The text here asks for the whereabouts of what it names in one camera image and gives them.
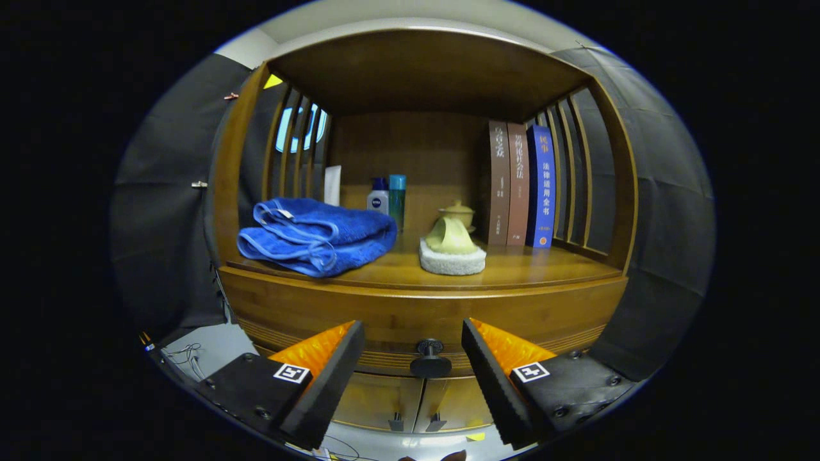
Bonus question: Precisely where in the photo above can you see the blue book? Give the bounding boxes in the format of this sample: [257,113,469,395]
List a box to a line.
[526,124,557,249]

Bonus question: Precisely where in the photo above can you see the dark brown book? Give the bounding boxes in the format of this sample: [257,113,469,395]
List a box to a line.
[487,120,511,246]

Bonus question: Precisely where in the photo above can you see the thin dark cables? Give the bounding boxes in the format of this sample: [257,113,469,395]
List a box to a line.
[317,435,363,461]

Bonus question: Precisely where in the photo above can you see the white bottle with blue cap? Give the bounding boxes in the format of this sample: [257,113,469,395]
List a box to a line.
[366,177,390,215]

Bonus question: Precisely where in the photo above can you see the wooden countertop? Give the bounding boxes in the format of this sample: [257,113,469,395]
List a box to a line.
[224,234,623,292]

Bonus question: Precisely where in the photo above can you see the folded blue towel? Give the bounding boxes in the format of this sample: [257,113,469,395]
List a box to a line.
[236,197,398,279]

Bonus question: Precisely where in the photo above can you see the green scrub brush white base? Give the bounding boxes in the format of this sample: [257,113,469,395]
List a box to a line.
[419,216,487,277]

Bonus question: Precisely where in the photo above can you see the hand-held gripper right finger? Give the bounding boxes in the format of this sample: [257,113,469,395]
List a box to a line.
[461,318,638,449]

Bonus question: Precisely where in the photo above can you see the yellow lidded teacup with saucer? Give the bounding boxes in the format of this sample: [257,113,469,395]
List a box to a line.
[438,200,477,232]

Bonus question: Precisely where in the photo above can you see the wooden cabinet door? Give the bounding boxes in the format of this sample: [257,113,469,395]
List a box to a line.
[332,373,425,433]
[413,376,497,433]

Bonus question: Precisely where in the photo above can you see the wooden cabinet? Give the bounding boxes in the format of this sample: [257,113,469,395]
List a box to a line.
[211,27,639,442]

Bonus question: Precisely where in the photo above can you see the teal bottle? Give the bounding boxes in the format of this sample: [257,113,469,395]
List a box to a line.
[388,174,407,232]

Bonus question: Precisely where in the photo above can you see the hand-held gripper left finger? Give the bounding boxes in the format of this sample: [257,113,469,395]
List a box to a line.
[195,320,366,451]

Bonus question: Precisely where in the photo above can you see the white cable bundle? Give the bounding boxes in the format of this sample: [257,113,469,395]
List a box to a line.
[160,343,206,380]

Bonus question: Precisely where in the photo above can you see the wooden drawer with black knob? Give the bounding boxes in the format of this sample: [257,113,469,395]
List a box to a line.
[218,266,628,378]

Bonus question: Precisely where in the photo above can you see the reddish brown book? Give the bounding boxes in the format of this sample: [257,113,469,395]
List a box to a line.
[506,123,530,247]

